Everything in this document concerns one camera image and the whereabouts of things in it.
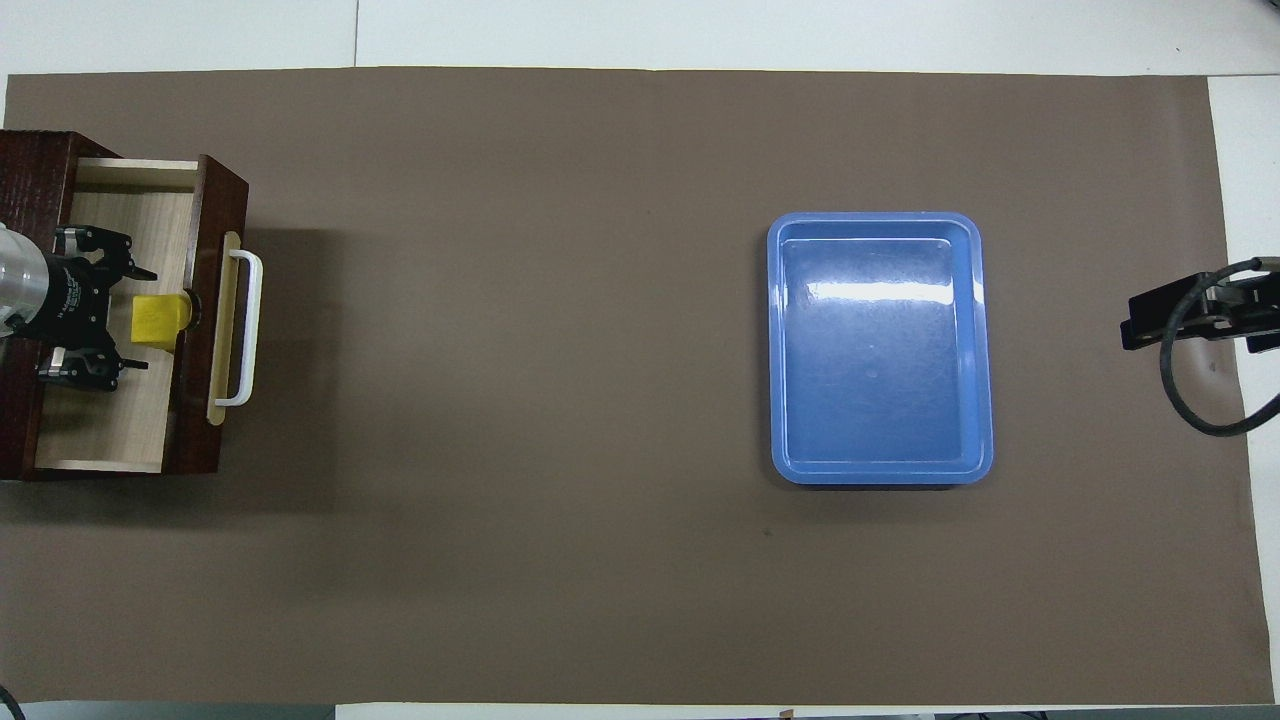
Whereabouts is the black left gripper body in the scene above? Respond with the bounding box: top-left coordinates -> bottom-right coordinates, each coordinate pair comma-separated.
20,255 -> 121,353

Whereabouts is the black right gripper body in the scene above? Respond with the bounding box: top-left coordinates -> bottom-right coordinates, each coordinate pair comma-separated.
1203,266 -> 1280,339

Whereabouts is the wooden drawer with white handle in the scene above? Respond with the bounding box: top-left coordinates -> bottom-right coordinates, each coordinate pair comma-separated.
35,154 -> 265,478

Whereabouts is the yellow cube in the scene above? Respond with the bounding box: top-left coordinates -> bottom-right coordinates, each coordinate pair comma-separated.
131,291 -> 193,354

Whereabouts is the dark wooden drawer cabinet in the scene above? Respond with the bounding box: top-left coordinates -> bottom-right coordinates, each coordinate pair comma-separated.
0,130 -> 123,483

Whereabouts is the blue plastic tray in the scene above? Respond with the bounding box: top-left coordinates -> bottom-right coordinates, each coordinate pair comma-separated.
767,211 -> 995,487

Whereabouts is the brown paper table mat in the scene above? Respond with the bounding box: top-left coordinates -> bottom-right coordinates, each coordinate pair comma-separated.
0,66 -> 1276,705

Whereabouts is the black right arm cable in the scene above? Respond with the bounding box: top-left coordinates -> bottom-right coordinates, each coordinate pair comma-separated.
1159,256 -> 1280,438

